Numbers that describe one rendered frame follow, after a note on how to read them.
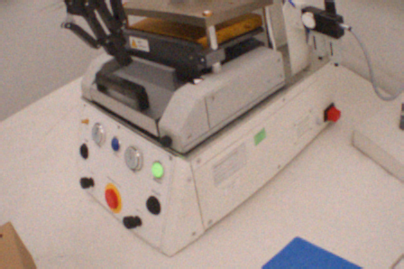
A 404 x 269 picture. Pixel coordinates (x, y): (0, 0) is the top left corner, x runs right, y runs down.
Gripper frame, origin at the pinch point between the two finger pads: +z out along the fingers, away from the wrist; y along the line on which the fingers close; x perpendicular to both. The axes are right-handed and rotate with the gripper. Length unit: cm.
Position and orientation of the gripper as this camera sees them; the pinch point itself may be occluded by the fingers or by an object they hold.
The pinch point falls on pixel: (118, 50)
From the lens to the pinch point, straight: 76.1
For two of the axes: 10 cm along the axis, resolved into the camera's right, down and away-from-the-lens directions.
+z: 3.7, 6.1, 7.0
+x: 6.8, 3.4, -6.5
